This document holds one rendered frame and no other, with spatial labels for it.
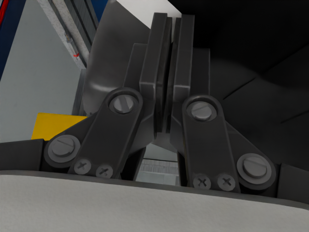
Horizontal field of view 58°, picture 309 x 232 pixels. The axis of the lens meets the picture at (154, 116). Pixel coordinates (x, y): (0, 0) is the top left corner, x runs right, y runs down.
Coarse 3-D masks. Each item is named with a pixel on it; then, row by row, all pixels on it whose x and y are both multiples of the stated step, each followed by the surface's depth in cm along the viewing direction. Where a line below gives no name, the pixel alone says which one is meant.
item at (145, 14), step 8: (120, 0) 12; (128, 0) 12; (136, 0) 12; (144, 0) 12; (152, 0) 11; (160, 0) 11; (128, 8) 12; (136, 8) 12; (144, 8) 12; (152, 8) 12; (160, 8) 12; (168, 8) 11; (136, 16) 12; (144, 16) 12; (152, 16) 12; (168, 16) 12; (176, 16) 11
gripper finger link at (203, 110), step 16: (192, 96) 8; (208, 96) 8; (192, 112) 8; (208, 112) 8; (192, 128) 8; (208, 128) 8; (224, 128) 8; (192, 144) 8; (208, 144) 8; (224, 144) 8; (192, 160) 7; (208, 160) 7; (224, 160) 7; (192, 176) 7; (208, 176) 7; (224, 176) 7; (240, 192) 7
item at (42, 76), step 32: (0, 0) 120; (32, 0) 119; (32, 32) 114; (32, 64) 108; (64, 64) 108; (0, 96) 104; (32, 96) 104; (64, 96) 103; (0, 128) 100; (32, 128) 100; (160, 160) 94
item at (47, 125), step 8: (40, 112) 48; (40, 120) 48; (48, 120) 48; (56, 120) 48; (64, 120) 48; (72, 120) 48; (80, 120) 47; (40, 128) 47; (48, 128) 47; (56, 128) 47; (64, 128) 47; (32, 136) 47; (40, 136) 47; (48, 136) 47
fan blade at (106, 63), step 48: (192, 0) 11; (240, 0) 10; (288, 0) 9; (96, 48) 15; (240, 48) 11; (288, 48) 10; (96, 96) 18; (240, 96) 13; (288, 96) 12; (288, 144) 14
